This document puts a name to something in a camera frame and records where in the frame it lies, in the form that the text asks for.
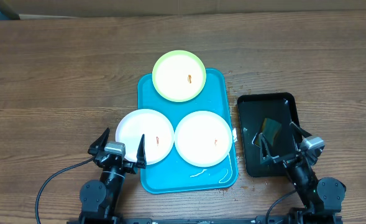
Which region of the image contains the green yellow sponge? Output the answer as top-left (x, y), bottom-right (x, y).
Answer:
top-left (254, 118), bottom-right (282, 147)

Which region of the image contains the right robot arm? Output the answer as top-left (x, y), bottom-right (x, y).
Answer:
top-left (257, 122), bottom-right (347, 224)

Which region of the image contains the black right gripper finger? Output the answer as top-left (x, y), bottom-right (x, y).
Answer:
top-left (290, 121), bottom-right (311, 138)
top-left (258, 133), bottom-right (279, 164)

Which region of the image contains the pink white plate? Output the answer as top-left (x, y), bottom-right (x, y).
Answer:
top-left (115, 109), bottom-right (174, 165)

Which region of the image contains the teal plastic tray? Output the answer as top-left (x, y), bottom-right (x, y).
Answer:
top-left (137, 68), bottom-right (238, 194)

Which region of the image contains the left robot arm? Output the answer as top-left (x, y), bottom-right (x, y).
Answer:
top-left (78, 128), bottom-right (147, 223)

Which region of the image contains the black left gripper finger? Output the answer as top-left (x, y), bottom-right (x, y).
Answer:
top-left (88, 128), bottom-right (110, 156)
top-left (136, 134), bottom-right (147, 169)

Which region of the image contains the green rimmed plate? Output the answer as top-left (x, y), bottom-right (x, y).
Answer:
top-left (152, 50), bottom-right (206, 103)

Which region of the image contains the black water tray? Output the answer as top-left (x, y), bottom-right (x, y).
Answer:
top-left (237, 92), bottom-right (302, 177)

